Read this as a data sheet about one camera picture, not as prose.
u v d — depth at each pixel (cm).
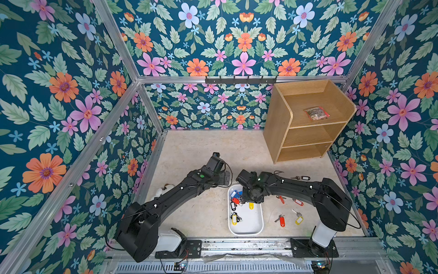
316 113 81
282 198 89
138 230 41
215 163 64
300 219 82
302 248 73
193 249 73
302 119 86
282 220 82
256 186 62
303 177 96
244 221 82
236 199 86
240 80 92
